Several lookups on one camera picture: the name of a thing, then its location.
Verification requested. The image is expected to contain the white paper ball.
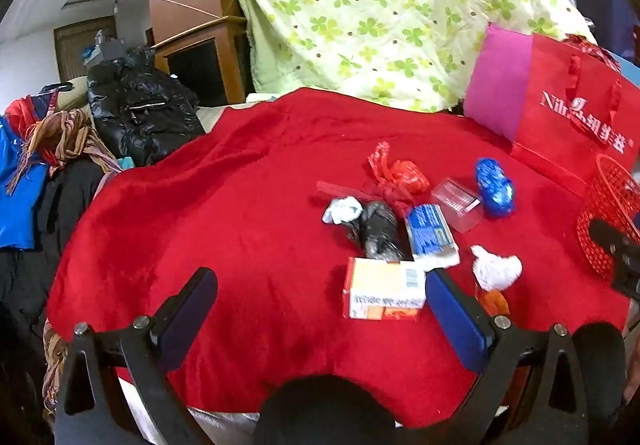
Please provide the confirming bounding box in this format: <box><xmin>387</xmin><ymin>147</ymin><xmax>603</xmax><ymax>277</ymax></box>
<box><xmin>471</xmin><ymin>245</ymin><xmax>523</xmax><ymax>292</ymax></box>

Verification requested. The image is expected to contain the blue foil wrapper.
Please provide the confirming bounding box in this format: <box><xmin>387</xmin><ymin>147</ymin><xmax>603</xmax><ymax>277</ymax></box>
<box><xmin>475</xmin><ymin>158</ymin><xmax>515</xmax><ymax>217</ymax></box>

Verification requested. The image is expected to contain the clear plastic box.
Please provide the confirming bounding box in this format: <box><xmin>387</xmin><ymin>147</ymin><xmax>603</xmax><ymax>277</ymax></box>
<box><xmin>431</xmin><ymin>178</ymin><xmax>484</xmax><ymax>234</ymax></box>

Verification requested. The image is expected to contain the blue white medicine box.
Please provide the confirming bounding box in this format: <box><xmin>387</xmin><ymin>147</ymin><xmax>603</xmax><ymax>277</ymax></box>
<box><xmin>406</xmin><ymin>203</ymin><xmax>460</xmax><ymax>273</ymax></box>

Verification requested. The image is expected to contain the orange white medicine box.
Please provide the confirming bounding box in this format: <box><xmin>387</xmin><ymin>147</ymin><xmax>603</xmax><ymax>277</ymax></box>
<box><xmin>343</xmin><ymin>257</ymin><xmax>426</xmax><ymax>321</ymax></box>

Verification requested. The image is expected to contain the black plastic bag wad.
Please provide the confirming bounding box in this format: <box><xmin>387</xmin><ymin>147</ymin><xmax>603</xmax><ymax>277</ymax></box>
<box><xmin>346</xmin><ymin>201</ymin><xmax>408</xmax><ymax>262</ymax></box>

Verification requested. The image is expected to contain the red plastic bag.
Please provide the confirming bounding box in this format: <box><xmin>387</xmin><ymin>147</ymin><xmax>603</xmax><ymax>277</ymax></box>
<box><xmin>368</xmin><ymin>142</ymin><xmax>431</xmax><ymax>197</ymax></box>

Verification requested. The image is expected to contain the white tissue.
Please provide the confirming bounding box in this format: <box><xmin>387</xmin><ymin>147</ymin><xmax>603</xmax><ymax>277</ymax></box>
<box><xmin>322</xmin><ymin>196</ymin><xmax>363</xmax><ymax>225</ymax></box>

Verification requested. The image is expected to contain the red plastic mesh basket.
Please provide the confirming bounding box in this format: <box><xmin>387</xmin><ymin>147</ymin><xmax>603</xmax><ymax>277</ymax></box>
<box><xmin>576</xmin><ymin>154</ymin><xmax>639</xmax><ymax>280</ymax></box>

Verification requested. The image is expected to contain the red paper gift bag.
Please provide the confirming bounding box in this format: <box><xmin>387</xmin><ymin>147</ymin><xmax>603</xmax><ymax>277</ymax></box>
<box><xmin>511</xmin><ymin>34</ymin><xmax>639</xmax><ymax>197</ymax></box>

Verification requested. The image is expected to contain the magenta pillow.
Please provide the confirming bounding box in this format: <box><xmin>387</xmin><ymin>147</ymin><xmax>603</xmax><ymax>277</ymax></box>
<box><xmin>463</xmin><ymin>23</ymin><xmax>533</xmax><ymax>142</ymax></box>

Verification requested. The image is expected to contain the red fleece blanket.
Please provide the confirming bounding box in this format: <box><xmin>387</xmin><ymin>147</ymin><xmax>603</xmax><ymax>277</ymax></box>
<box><xmin>47</xmin><ymin>90</ymin><xmax>629</xmax><ymax>427</ymax></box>

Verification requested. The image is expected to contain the blue garment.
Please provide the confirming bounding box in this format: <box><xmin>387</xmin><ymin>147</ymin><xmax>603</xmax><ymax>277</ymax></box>
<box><xmin>0</xmin><ymin>118</ymin><xmax>48</xmax><ymax>250</ymax></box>

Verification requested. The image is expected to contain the striped brown scarf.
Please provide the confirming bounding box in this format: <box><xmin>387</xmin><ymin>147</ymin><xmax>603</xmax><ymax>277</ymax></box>
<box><xmin>6</xmin><ymin>109</ymin><xmax>122</xmax><ymax>194</ymax></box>

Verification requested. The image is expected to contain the black puffer jacket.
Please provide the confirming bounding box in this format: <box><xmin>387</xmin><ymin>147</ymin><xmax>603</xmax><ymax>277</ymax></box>
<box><xmin>87</xmin><ymin>47</ymin><xmax>205</xmax><ymax>168</ymax></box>

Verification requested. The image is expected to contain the green clover quilt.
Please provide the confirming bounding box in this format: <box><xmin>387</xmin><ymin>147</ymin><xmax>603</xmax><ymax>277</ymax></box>
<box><xmin>239</xmin><ymin>0</ymin><xmax>589</xmax><ymax>112</ymax></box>

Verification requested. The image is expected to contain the wooden cabinet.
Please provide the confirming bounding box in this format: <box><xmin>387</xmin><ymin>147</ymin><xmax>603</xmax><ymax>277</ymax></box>
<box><xmin>153</xmin><ymin>16</ymin><xmax>253</xmax><ymax>107</ymax></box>

